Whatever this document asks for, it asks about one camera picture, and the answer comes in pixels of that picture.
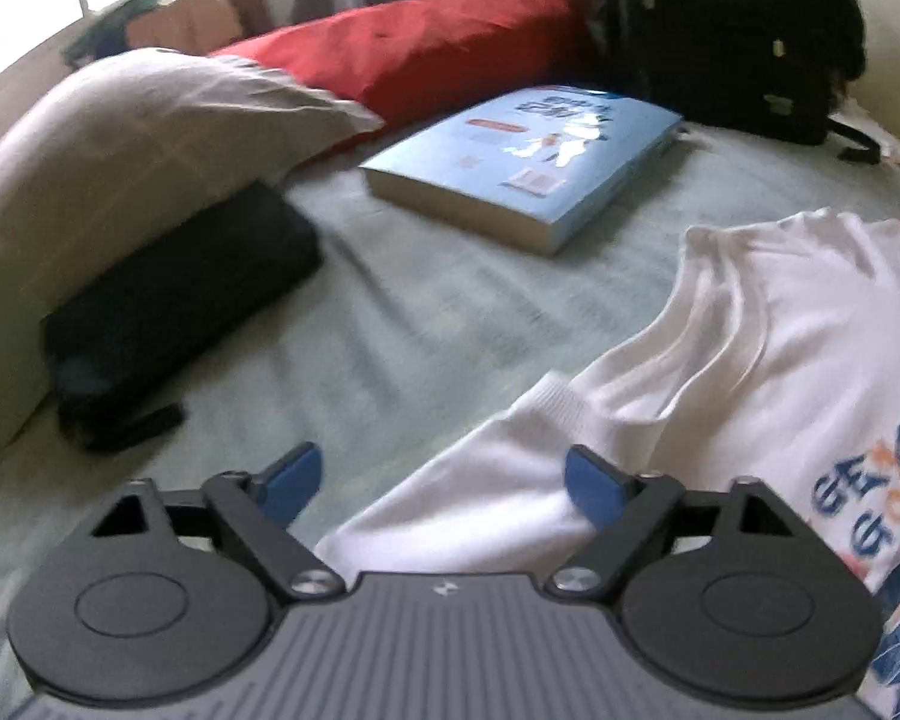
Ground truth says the red quilt roll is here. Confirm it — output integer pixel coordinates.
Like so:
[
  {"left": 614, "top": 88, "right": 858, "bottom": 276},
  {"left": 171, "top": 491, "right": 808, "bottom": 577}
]
[{"left": 210, "top": 0, "right": 608, "bottom": 128}]

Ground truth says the grey pillow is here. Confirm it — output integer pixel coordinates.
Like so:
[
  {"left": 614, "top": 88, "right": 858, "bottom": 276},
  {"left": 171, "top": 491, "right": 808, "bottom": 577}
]
[{"left": 0, "top": 47, "right": 385, "bottom": 477}]

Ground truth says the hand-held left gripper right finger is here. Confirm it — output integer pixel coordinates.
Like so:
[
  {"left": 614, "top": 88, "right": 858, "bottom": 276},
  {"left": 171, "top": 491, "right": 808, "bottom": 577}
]
[{"left": 544, "top": 445, "right": 803, "bottom": 605}]

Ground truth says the black backpack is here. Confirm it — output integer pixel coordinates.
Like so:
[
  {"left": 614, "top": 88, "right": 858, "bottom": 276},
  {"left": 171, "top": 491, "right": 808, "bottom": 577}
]
[{"left": 581, "top": 0, "right": 882, "bottom": 164}]

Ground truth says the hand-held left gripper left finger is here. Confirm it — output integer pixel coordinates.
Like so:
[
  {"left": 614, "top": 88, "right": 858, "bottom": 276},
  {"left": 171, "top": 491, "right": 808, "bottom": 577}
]
[{"left": 90, "top": 441, "right": 346, "bottom": 602}]

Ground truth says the white printed sweatshirt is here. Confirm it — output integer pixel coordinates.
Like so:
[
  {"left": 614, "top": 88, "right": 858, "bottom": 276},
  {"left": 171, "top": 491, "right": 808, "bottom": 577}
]
[{"left": 313, "top": 208, "right": 900, "bottom": 720}]

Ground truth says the cardboard box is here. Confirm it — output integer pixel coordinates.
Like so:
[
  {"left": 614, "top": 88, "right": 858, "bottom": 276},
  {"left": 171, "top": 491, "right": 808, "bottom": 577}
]
[{"left": 124, "top": 0, "right": 271, "bottom": 53}]

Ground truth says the green stool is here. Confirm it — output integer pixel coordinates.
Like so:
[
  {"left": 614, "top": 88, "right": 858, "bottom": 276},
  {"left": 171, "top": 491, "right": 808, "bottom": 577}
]
[{"left": 64, "top": 0, "right": 166, "bottom": 65}]

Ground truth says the light blue book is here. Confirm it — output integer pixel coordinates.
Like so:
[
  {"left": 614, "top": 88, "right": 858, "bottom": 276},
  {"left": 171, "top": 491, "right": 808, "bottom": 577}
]
[{"left": 360, "top": 85, "right": 685, "bottom": 256}]

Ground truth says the window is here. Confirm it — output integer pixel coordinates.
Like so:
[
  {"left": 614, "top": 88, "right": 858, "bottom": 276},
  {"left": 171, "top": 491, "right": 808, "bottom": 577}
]
[{"left": 0, "top": 0, "right": 271, "bottom": 98}]

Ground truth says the black pouch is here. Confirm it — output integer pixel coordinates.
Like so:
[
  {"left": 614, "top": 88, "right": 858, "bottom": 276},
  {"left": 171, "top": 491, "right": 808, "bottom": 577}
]
[{"left": 40, "top": 180, "right": 323, "bottom": 455}]

